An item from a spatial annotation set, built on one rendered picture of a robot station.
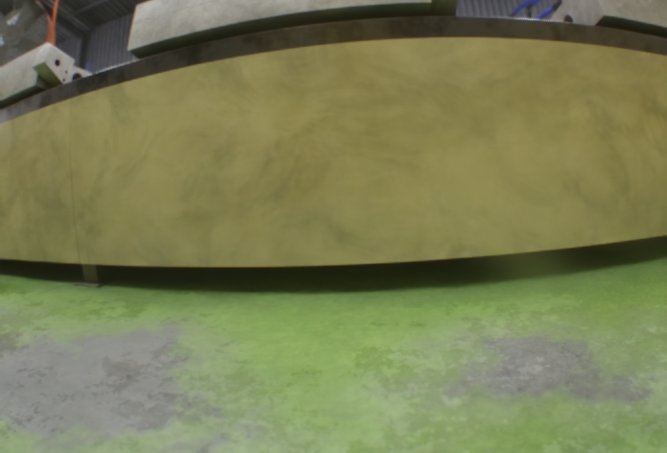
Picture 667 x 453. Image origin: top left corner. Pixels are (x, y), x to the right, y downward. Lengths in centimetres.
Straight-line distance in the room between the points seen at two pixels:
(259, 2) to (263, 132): 41
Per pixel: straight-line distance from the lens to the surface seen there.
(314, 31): 106
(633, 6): 147
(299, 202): 99
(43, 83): 173
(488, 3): 1345
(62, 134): 149
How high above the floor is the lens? 32
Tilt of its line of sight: 4 degrees down
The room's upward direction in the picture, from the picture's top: 4 degrees counter-clockwise
